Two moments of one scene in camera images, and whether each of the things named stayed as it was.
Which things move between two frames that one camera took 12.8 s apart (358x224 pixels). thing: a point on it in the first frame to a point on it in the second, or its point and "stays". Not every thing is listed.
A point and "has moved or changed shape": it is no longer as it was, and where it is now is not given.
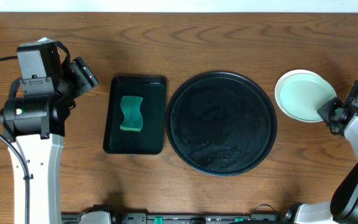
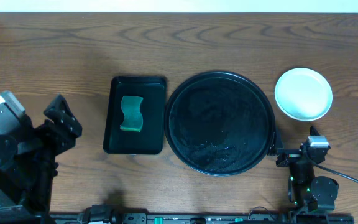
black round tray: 220,124 stays
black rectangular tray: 150,139 stays
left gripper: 84,73 to 55,130
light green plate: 302,94 has moved or changed shape
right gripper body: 329,112 to 289,156
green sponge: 130,106 stays
